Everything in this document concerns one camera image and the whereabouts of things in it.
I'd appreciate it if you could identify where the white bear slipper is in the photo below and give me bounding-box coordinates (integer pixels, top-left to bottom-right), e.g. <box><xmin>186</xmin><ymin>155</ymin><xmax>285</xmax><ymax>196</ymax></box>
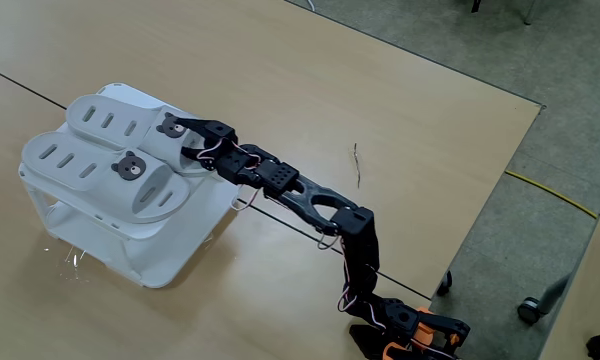
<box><xmin>65</xmin><ymin>93</ymin><xmax>214</xmax><ymax>177</ymax></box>
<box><xmin>20</xmin><ymin>130</ymin><xmax>192</xmax><ymax>225</ymax></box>

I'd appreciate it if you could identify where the white open shelf box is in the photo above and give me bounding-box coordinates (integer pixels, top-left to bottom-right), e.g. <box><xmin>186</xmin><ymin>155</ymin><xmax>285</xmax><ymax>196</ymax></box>
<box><xmin>18</xmin><ymin>82</ymin><xmax>240</xmax><ymax>290</ymax></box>

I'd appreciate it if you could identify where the black caster wheel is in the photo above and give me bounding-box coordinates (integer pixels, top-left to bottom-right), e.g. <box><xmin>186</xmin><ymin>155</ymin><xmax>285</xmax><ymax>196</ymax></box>
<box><xmin>436</xmin><ymin>269</ymin><xmax>454</xmax><ymax>297</ymax></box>

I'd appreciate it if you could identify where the grey caster wheel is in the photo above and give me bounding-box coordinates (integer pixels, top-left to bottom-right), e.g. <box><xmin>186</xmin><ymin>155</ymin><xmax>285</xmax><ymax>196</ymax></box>
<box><xmin>516</xmin><ymin>296</ymin><xmax>544</xmax><ymax>326</ymax></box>

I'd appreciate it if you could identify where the grey chair leg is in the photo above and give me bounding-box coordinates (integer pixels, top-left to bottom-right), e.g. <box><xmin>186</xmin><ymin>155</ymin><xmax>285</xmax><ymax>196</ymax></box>
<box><xmin>538</xmin><ymin>273</ymin><xmax>572</xmax><ymax>315</ymax></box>

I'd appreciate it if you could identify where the yellow floor cable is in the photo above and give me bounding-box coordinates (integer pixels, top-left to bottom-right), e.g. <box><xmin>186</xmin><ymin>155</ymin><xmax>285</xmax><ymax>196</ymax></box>
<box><xmin>503</xmin><ymin>169</ymin><xmax>600</xmax><ymax>220</ymax></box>

